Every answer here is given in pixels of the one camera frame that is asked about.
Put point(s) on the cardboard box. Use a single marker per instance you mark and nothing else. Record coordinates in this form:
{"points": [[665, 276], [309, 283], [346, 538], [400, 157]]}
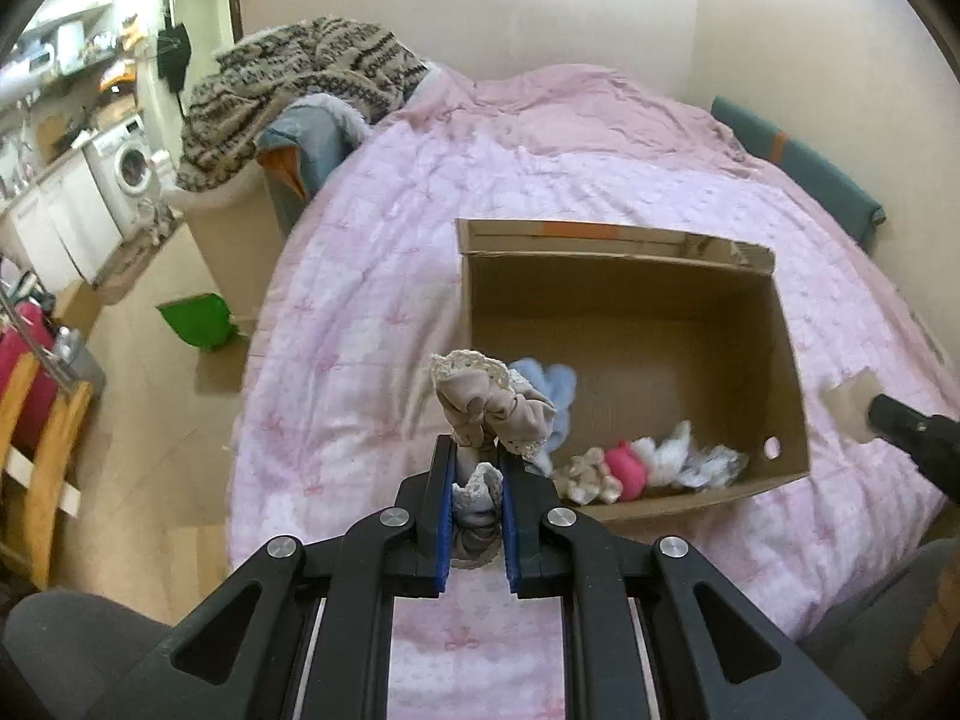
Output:
{"points": [[637, 315]]}

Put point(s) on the white kitchen cabinet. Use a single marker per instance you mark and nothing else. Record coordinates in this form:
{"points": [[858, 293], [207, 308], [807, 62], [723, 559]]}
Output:
{"points": [[52, 217]]}

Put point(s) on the person's left leg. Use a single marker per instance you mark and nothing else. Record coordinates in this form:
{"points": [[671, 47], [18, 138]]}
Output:
{"points": [[67, 645]]}

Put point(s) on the black hanging garment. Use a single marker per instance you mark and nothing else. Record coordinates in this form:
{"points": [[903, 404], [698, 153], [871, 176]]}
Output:
{"points": [[174, 52]]}

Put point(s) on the wooden chair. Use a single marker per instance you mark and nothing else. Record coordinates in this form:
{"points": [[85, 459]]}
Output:
{"points": [[52, 450]]}

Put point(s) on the white washing machine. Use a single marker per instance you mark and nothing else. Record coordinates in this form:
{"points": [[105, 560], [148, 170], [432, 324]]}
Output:
{"points": [[127, 165]]}

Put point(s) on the kitchen wall shelf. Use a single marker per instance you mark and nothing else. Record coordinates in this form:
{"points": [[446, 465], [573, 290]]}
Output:
{"points": [[67, 37]]}

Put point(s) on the light blue plush toy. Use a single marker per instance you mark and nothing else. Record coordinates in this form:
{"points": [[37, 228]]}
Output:
{"points": [[551, 382]]}

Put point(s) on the blue denim garment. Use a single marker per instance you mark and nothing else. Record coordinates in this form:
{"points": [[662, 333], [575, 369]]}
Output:
{"points": [[307, 135]]}

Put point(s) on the pink rubber duck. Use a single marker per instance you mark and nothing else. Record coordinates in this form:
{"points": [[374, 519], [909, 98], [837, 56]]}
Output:
{"points": [[626, 469]]}

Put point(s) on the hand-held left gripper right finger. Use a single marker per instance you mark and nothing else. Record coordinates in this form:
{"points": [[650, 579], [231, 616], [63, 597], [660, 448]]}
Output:
{"points": [[511, 525]]}

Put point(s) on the beige square sponge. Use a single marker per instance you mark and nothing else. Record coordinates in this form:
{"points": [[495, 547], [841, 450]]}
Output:
{"points": [[851, 401]]}

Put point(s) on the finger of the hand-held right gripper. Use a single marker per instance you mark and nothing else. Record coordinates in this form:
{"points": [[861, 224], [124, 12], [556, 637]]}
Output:
{"points": [[915, 431]]}

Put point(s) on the person's leg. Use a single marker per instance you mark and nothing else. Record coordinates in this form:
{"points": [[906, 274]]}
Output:
{"points": [[67, 645], [862, 615]]}

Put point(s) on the person's right forearm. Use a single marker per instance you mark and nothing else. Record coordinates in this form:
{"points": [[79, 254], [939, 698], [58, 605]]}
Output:
{"points": [[937, 615]]}

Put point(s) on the tan and white plush toy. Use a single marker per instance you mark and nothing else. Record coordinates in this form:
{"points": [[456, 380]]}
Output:
{"points": [[664, 457]]}

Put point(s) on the teal headboard cushion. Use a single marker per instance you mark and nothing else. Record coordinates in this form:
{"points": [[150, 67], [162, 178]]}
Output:
{"points": [[810, 165]]}

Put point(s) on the brown patterned knit blanket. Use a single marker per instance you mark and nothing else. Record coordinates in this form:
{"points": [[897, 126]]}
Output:
{"points": [[300, 67]]}

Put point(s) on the green dustpan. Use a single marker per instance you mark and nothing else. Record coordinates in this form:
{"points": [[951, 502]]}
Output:
{"points": [[195, 319]]}

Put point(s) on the grey bin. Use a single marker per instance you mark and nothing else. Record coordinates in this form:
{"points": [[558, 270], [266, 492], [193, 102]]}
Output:
{"points": [[79, 364]]}

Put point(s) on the pink patterned bedspread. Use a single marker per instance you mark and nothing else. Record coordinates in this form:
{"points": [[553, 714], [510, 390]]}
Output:
{"points": [[375, 277]]}

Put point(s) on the beige lace-trimmed cloth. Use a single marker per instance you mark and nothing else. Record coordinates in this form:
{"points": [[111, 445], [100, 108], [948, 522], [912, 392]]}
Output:
{"points": [[487, 405]]}

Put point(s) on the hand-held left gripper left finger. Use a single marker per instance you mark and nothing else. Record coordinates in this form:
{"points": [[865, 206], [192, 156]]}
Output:
{"points": [[444, 517]]}

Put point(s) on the red bag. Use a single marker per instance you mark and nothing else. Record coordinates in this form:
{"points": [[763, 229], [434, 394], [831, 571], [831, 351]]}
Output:
{"points": [[19, 360]]}

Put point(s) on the person's right leg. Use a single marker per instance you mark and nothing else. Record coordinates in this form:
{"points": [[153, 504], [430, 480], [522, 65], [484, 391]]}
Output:
{"points": [[862, 615]]}

